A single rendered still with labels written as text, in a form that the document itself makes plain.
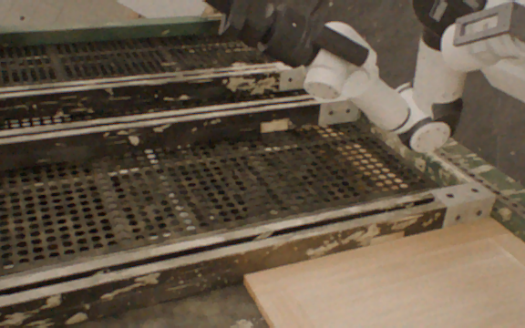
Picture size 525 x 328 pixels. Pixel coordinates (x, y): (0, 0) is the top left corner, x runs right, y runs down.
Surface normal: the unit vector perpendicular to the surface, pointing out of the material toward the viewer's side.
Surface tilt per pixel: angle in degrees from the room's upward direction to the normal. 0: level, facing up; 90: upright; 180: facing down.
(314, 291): 58
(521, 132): 0
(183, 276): 90
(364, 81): 7
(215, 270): 90
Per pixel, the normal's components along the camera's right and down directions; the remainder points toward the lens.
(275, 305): 0.06, -0.86
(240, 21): 0.28, 0.21
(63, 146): 0.40, 0.48
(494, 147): -0.74, -0.33
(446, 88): 0.20, 0.73
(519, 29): 0.45, -0.02
